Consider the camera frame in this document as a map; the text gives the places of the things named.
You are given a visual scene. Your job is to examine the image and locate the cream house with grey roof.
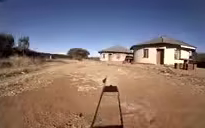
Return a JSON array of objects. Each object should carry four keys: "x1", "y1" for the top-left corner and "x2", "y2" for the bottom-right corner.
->
[
  {"x1": 97, "y1": 44, "x2": 135, "y2": 64},
  {"x1": 129, "y1": 35, "x2": 198, "y2": 67}
]

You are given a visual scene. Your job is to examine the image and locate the round dark tree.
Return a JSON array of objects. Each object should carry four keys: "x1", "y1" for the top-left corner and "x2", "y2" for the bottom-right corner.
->
[{"x1": 66, "y1": 47, "x2": 91, "y2": 61}]

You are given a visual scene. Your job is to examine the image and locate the red dirt track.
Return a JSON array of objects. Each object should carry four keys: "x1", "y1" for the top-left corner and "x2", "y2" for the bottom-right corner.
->
[{"x1": 0, "y1": 59, "x2": 205, "y2": 128}]

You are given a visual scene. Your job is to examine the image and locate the dark low hedge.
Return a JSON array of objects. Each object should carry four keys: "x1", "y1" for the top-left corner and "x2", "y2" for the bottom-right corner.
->
[{"x1": 12, "y1": 48, "x2": 71, "y2": 61}]

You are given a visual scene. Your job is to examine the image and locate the thin green tree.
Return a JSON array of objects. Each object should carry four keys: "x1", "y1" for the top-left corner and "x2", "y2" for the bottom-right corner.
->
[{"x1": 17, "y1": 35, "x2": 31, "y2": 52}]

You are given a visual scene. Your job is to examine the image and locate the dark barrels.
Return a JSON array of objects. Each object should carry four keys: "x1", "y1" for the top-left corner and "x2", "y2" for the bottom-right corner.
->
[{"x1": 173, "y1": 60, "x2": 198, "y2": 71}]

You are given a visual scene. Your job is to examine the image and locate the dry grass verge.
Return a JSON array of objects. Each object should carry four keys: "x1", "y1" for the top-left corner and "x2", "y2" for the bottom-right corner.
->
[{"x1": 0, "y1": 54, "x2": 70, "y2": 82}]

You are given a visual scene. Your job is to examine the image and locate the large dark tree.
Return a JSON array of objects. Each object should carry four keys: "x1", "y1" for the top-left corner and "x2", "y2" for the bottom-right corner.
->
[{"x1": 0, "y1": 32, "x2": 16, "y2": 59}]

